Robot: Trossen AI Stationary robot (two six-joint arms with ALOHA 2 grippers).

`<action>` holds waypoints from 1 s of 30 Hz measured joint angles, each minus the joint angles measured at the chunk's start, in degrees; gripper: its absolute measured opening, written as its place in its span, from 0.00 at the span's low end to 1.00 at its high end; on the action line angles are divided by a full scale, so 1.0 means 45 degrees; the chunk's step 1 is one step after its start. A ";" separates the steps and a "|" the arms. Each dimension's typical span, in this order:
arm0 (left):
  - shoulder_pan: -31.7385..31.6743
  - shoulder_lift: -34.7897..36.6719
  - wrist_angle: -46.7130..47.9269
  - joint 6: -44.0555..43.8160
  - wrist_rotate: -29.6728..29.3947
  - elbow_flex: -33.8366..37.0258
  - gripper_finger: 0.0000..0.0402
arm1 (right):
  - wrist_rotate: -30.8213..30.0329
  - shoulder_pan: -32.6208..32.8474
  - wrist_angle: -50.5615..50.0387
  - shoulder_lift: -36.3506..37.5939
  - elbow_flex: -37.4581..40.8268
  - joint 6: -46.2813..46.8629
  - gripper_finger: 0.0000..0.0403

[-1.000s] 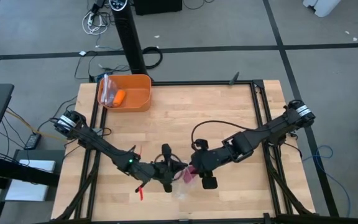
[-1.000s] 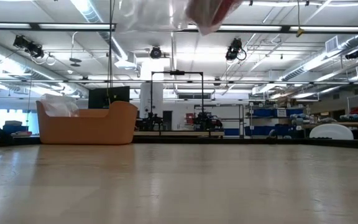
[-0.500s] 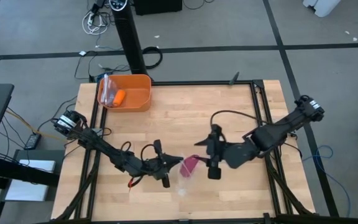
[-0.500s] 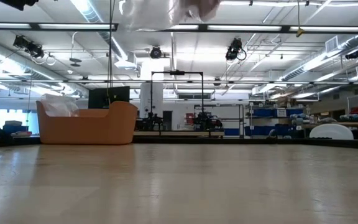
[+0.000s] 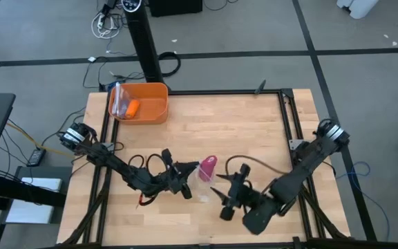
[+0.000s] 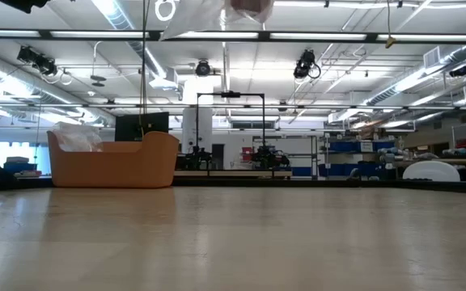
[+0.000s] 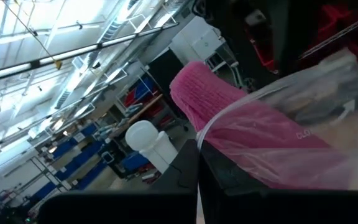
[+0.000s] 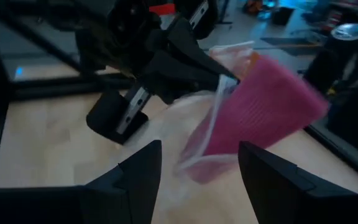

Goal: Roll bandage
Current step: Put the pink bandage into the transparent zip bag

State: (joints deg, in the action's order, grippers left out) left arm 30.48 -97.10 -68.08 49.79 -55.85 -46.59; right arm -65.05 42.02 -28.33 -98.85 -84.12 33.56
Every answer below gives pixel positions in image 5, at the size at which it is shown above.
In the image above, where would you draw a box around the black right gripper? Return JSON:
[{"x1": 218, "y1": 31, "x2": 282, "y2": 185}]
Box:
[{"x1": 209, "y1": 164, "x2": 251, "y2": 221}]

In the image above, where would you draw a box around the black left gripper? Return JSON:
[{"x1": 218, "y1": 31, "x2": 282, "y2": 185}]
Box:
[{"x1": 143, "y1": 148, "x2": 200, "y2": 200}]

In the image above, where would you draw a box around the pink elastic bandage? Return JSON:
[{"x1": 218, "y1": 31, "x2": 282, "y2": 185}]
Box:
[{"x1": 198, "y1": 155, "x2": 218, "y2": 183}]

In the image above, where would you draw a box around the clear plastic zip bag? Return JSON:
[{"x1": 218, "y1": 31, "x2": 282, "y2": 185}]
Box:
[{"x1": 187, "y1": 160, "x2": 220, "y2": 203}]

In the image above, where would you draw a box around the clear zip bag with bandage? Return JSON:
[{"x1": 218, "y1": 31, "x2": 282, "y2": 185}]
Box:
[{"x1": 111, "y1": 82, "x2": 133, "y2": 120}]

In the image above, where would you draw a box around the orange plastic bin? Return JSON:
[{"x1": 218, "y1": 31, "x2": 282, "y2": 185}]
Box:
[{"x1": 108, "y1": 82, "x2": 169, "y2": 125}]

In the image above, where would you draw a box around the orange carrot toy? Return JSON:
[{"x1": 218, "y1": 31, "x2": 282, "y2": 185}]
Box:
[{"x1": 124, "y1": 99, "x2": 141, "y2": 120}]

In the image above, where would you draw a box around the black tower fan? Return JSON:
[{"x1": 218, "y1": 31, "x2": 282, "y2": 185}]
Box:
[{"x1": 121, "y1": 0, "x2": 165, "y2": 84}]

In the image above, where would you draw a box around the black power adapter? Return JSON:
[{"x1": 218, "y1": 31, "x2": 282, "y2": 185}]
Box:
[{"x1": 26, "y1": 147, "x2": 47, "y2": 167}]

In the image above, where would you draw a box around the white flat panel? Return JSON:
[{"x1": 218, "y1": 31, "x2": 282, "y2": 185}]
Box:
[{"x1": 5, "y1": 176, "x2": 64, "y2": 225}]

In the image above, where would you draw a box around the black box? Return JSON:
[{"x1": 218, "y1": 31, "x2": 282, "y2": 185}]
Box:
[{"x1": 149, "y1": 0, "x2": 203, "y2": 18}]

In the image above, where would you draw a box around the black aluminium table frame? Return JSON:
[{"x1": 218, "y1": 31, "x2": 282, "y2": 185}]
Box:
[{"x1": 57, "y1": 88, "x2": 352, "y2": 249}]

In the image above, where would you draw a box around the black coiled cable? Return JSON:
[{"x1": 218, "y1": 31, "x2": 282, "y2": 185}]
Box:
[{"x1": 157, "y1": 50, "x2": 182, "y2": 77}]

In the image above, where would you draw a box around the blue floor cable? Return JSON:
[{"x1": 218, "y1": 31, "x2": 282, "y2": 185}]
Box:
[{"x1": 335, "y1": 160, "x2": 392, "y2": 243}]

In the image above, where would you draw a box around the yellow floor cable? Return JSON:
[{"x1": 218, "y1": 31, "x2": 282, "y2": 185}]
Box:
[{"x1": 5, "y1": 120, "x2": 75, "y2": 160}]

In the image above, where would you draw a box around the white power strip with cables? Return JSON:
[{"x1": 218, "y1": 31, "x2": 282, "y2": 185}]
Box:
[{"x1": 91, "y1": 12, "x2": 122, "y2": 39}]

